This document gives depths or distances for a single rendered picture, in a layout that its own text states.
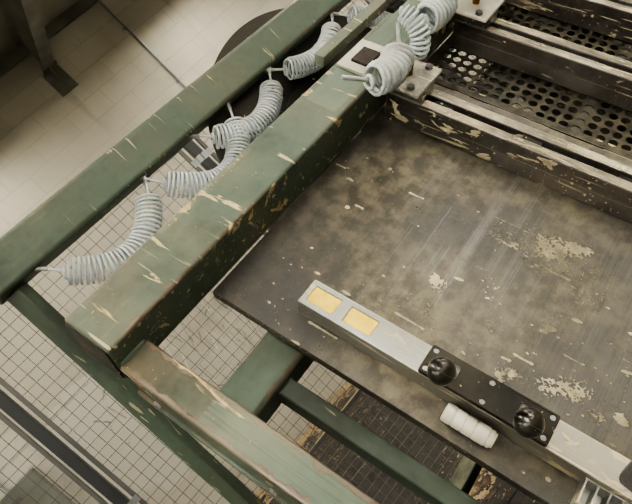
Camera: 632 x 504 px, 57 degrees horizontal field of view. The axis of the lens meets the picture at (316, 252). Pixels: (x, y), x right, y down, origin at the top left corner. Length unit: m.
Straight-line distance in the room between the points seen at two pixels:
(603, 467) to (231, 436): 0.50
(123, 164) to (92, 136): 4.30
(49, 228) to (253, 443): 0.77
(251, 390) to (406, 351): 0.26
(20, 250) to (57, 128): 4.45
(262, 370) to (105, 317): 0.26
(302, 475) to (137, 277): 0.39
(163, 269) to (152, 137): 0.64
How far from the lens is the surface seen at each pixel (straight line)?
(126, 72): 6.00
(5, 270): 1.41
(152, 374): 0.93
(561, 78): 1.44
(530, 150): 1.18
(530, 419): 0.78
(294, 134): 1.12
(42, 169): 5.74
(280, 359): 0.99
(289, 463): 0.84
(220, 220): 0.99
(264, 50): 1.76
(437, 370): 0.78
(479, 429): 0.90
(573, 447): 0.91
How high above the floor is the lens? 1.86
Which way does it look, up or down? 8 degrees down
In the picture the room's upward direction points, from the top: 46 degrees counter-clockwise
